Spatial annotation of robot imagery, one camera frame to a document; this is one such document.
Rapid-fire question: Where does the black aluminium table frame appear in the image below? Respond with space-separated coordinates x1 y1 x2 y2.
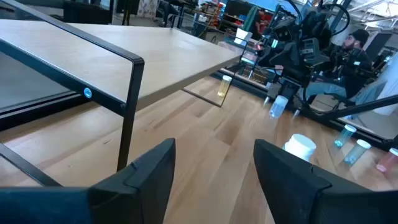
0 70 398 152

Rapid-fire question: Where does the wooden shelf black metal frame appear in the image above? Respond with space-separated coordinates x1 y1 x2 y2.
0 0 249 187

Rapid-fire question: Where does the large white jar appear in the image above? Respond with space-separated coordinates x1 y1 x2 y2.
282 133 317 162

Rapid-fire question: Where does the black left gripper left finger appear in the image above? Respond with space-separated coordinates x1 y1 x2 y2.
88 138 177 224

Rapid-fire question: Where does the white laptop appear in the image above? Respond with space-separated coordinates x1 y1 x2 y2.
233 27 253 44

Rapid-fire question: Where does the background storage shelf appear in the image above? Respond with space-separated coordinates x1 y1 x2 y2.
194 0 246 34

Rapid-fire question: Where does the person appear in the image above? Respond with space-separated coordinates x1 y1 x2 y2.
306 29 374 103

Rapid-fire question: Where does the clear lavender medicine bottle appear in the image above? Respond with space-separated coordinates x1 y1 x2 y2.
268 95 289 120

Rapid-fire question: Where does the yellow medicine bottle white cap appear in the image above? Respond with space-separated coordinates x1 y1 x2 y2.
216 75 233 98

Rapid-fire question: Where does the black cabinet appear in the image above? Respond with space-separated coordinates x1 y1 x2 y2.
63 0 114 25

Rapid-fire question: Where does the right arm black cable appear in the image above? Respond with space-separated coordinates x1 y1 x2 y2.
323 2 351 37

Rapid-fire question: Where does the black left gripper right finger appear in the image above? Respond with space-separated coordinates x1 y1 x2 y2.
253 139 332 224

